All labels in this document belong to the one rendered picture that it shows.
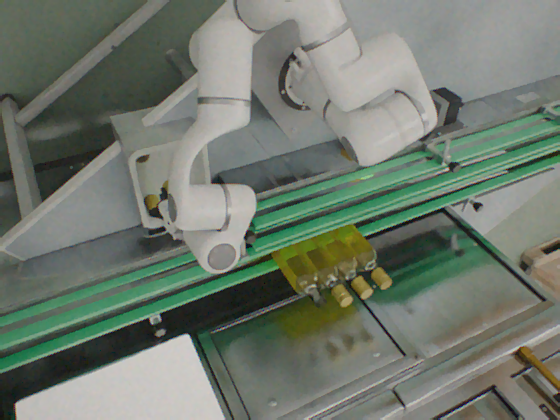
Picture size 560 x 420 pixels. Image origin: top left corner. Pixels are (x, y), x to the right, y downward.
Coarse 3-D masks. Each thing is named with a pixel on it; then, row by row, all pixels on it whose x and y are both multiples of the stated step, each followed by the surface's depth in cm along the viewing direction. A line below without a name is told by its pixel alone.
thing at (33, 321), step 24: (504, 168) 153; (432, 192) 143; (360, 216) 135; (288, 240) 127; (168, 264) 121; (192, 264) 121; (96, 288) 115; (120, 288) 116; (144, 288) 115; (24, 312) 110; (48, 312) 110; (72, 312) 110; (96, 312) 110; (0, 336) 105; (24, 336) 105
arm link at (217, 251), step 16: (224, 192) 80; (240, 192) 81; (240, 208) 80; (224, 224) 80; (240, 224) 82; (192, 240) 85; (208, 240) 81; (224, 240) 82; (240, 240) 83; (208, 256) 81; (224, 256) 83
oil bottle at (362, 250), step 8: (336, 232) 133; (344, 232) 132; (352, 232) 132; (344, 240) 130; (352, 240) 130; (360, 240) 130; (352, 248) 128; (360, 248) 128; (368, 248) 128; (360, 256) 126; (368, 256) 126; (376, 256) 127; (360, 264) 126
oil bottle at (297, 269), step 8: (280, 248) 127; (288, 248) 127; (296, 248) 127; (272, 256) 131; (280, 256) 126; (288, 256) 125; (296, 256) 125; (304, 256) 125; (280, 264) 127; (288, 264) 123; (296, 264) 123; (304, 264) 123; (288, 272) 124; (296, 272) 121; (304, 272) 121; (312, 272) 121; (296, 280) 120; (304, 280) 120; (312, 280) 120; (296, 288) 122; (304, 288) 120
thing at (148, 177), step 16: (176, 144) 108; (160, 160) 117; (208, 160) 115; (144, 176) 118; (160, 176) 120; (192, 176) 124; (208, 176) 117; (144, 192) 121; (160, 192) 123; (144, 208) 115; (144, 224) 117; (160, 224) 120
